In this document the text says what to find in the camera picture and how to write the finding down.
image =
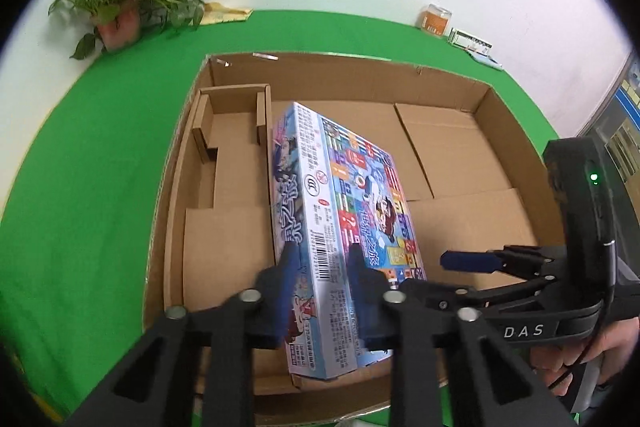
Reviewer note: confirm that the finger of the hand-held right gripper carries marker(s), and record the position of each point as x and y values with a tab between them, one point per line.
467	261
450	293

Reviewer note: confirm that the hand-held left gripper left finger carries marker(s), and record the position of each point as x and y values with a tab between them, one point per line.
286	292

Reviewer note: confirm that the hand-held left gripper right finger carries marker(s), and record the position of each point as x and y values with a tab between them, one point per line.
361	302

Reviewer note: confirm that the large cardboard box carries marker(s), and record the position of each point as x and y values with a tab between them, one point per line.
450	147

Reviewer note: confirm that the colourful board game box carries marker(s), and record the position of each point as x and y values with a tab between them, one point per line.
340	187

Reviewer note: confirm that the person's right hand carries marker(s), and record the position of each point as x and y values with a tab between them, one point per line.
550	357

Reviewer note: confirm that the glass door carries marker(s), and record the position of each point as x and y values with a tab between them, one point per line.
620	117

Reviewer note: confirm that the folded cardboard insert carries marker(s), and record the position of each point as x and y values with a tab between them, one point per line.
230	167

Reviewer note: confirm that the small blue white packet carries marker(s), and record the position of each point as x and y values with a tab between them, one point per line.
487	60

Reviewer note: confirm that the white flat carton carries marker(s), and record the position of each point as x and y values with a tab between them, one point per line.
469	40

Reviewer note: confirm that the green tablecloth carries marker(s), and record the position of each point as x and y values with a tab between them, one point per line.
100	157

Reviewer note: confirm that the orange jar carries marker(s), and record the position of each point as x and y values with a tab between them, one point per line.
435	21

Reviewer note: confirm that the yellow crumpled cloth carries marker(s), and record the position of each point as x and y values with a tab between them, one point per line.
225	13

